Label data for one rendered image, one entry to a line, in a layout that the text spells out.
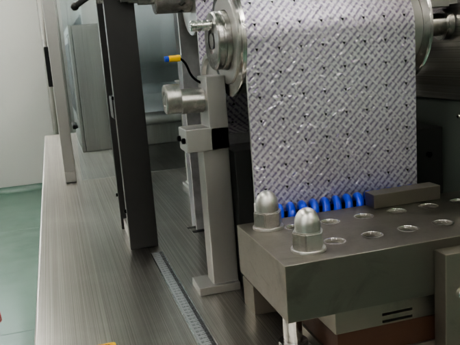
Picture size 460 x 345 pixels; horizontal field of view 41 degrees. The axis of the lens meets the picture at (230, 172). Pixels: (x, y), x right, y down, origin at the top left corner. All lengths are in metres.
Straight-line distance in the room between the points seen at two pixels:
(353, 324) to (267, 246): 0.12
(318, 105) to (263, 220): 0.18
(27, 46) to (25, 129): 0.80
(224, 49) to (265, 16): 0.07
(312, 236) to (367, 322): 0.11
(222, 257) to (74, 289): 0.24
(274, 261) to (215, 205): 0.25
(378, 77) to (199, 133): 0.25
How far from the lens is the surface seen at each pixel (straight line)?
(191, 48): 1.14
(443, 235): 0.69
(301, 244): 0.63
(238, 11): 0.76
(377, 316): 0.68
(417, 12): 0.88
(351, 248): 0.65
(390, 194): 0.79
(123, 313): 0.86
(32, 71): 6.29
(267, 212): 0.71
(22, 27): 6.30
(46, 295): 0.97
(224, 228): 0.87
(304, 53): 0.79
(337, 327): 0.66
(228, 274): 0.89
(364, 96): 0.83
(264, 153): 0.78
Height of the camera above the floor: 1.24
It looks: 11 degrees down
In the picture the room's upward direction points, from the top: 4 degrees counter-clockwise
